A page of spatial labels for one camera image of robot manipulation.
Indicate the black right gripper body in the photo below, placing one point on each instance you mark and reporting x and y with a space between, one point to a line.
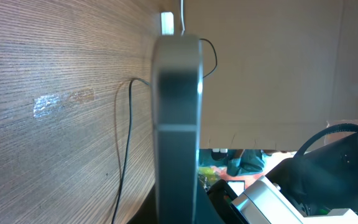
221 196

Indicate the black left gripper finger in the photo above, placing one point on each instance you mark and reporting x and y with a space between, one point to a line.
205 212

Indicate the blue screen smartphone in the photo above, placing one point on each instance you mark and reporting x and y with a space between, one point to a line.
176 93

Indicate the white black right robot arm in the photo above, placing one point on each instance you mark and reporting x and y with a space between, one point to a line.
320 186

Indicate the white power strip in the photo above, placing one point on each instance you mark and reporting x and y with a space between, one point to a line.
167 23

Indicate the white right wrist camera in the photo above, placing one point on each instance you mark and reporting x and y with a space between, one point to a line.
262 202

